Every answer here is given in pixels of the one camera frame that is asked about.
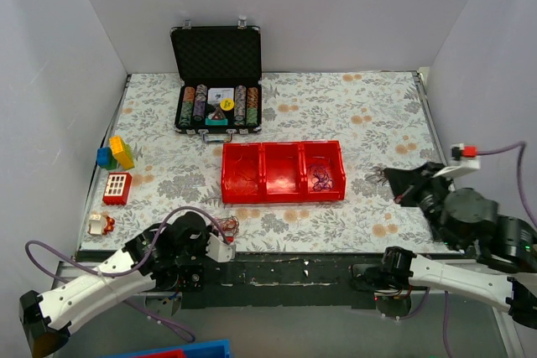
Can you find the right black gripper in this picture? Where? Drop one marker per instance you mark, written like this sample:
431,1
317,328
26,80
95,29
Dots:
415,189

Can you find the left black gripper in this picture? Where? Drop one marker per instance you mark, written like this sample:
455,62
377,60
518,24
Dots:
190,273

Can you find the orange purple wire ball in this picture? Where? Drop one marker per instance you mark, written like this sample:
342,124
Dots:
230,225

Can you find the red three-compartment bin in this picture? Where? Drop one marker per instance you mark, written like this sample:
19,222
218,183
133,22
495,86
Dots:
285,172

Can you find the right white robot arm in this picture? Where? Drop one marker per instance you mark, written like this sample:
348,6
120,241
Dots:
463,219

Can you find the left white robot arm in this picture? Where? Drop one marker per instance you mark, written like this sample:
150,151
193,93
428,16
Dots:
158,259

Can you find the floral table mat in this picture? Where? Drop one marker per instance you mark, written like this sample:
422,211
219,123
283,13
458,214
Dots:
379,119

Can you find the small white red toy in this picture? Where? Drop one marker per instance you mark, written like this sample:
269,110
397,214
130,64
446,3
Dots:
100,225

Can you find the red white window brick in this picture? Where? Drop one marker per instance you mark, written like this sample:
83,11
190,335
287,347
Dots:
117,188

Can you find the yellow green blue brick stack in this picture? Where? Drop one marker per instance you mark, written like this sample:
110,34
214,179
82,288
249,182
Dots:
116,154

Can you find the blue plastic bin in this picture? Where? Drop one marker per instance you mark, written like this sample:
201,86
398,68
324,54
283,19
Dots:
210,349

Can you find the black poker chip case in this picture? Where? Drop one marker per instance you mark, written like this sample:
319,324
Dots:
221,70

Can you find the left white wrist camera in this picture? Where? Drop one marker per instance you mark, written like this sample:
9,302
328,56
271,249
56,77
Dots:
218,251

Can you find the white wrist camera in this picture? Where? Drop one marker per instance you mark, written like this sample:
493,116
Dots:
218,251
464,160

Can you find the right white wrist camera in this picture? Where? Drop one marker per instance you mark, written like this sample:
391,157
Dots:
464,160

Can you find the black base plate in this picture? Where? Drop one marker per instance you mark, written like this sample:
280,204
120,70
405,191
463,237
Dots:
280,279

